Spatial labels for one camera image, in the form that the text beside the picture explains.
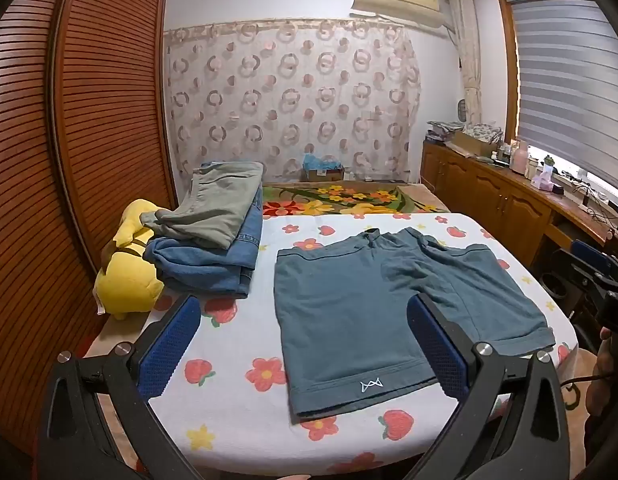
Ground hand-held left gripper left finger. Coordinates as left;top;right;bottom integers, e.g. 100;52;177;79
36;294;202;480

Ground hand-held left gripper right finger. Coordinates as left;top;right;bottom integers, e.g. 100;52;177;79
406;292;574;480

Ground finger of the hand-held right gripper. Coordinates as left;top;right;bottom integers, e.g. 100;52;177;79
569;239;618;297

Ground teal shorts pants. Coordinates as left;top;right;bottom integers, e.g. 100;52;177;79
275;226;557;418

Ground folded olive pants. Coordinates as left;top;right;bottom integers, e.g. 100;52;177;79
139;160;266;250

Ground person's right hand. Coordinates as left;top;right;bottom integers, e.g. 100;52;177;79
586;327;614;411

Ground yellow plush toy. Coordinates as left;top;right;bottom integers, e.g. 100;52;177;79
94;199;165;322

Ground strawberry flower print bed sheet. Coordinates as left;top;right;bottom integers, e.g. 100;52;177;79
84;212;577;476

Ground folded blue jeans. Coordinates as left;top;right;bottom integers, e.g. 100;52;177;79
143;185;264;300

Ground small lavender container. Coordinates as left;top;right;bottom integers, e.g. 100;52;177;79
536;157;556;191

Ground wooden cabinet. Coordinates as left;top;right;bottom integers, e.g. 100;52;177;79
421;140;618;281

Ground pink bottle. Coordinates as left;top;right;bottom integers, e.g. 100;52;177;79
510;141;530;175

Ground open cardboard box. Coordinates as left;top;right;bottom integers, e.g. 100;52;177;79
451;130;497;157

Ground green floral blanket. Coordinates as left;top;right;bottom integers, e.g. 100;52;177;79
261;182;452;220

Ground grey striped window blind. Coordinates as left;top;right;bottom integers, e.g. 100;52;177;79
504;0;618;186

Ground cardboard box with blue cloth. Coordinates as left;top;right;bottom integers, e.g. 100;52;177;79
301;152;346;183

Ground tied floral curtain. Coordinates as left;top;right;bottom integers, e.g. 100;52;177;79
446;0;482;126

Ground wooden louvered wardrobe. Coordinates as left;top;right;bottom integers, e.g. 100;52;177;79
0;0;179;456

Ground circle pattern sheer curtain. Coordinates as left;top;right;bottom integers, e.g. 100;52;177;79
164;19;422;186

